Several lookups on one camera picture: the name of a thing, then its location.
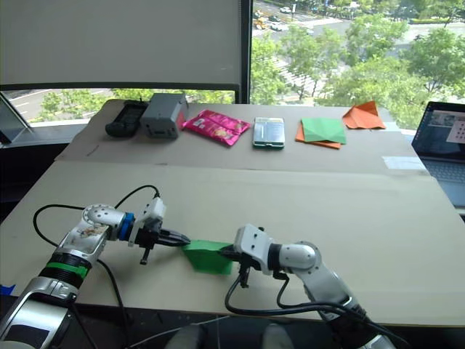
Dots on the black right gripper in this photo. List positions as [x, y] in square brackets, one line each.
[245, 267]

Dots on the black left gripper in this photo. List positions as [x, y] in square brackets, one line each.
[147, 238]

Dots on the green paper sheet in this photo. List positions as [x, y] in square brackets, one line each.
[207, 260]

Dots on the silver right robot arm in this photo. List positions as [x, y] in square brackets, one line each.
[319, 269]

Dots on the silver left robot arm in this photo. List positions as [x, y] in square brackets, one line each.
[78, 241]

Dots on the brown cardboard sheet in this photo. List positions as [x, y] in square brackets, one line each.
[232, 156]

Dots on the orange folded paper sheet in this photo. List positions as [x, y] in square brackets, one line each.
[299, 136]

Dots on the orange paper airplane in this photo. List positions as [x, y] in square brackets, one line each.
[363, 116]

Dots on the gray rounded shape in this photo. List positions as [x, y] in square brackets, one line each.
[187, 338]

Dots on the pink snack packet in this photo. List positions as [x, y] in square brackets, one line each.
[216, 127]

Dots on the gray plastic box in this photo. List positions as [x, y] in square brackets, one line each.
[161, 116]

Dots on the green and white flat box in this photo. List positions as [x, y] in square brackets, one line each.
[269, 132]

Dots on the black handheld controller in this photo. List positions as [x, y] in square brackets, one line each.
[125, 118]

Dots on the blue tape piece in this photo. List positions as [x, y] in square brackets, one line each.
[6, 289]

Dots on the clear tape patch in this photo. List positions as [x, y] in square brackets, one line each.
[403, 162]

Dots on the slanted glass panel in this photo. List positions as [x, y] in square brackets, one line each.
[12, 120]

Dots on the white roller window blind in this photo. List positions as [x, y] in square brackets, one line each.
[120, 40]

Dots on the open laptop computer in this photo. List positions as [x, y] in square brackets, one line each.
[441, 145]

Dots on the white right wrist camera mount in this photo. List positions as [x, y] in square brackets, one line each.
[254, 243]

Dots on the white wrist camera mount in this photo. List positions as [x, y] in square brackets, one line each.
[154, 211]
[254, 243]

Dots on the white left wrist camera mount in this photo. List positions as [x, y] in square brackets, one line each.
[154, 211]

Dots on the dark window frame post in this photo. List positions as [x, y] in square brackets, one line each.
[246, 51]

